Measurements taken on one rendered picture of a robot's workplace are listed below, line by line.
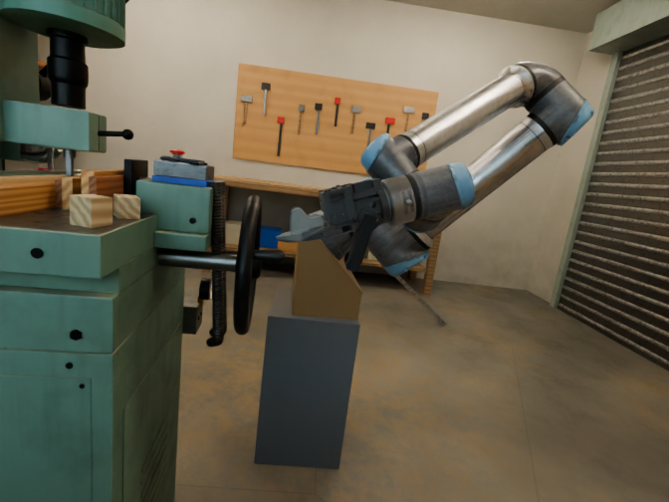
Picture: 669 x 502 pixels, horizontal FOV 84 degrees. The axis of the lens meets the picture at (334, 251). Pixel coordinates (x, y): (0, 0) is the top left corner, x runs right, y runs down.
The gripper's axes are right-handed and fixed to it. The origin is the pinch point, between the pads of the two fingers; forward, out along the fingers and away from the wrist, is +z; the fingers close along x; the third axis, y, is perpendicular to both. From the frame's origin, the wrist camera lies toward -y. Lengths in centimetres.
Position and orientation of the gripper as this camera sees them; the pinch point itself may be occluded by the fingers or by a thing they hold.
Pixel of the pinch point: (284, 240)
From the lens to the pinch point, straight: 70.6
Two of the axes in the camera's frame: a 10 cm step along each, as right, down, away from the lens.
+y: -2.2, -9.4, -2.4
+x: 1.4, 2.2, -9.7
